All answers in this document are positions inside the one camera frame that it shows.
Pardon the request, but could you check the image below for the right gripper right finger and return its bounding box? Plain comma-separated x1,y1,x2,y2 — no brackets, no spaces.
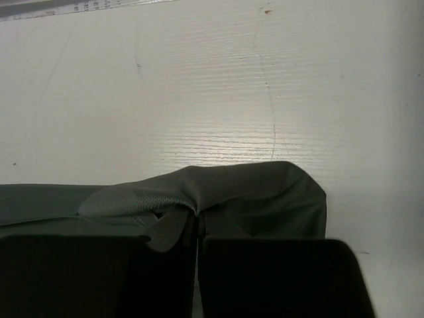
198,213,375,317

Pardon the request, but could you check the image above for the dark grey t shirt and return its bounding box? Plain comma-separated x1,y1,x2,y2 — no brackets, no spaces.
1,161,327,252

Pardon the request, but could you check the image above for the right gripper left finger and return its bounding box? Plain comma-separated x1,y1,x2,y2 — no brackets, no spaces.
1,207,197,317

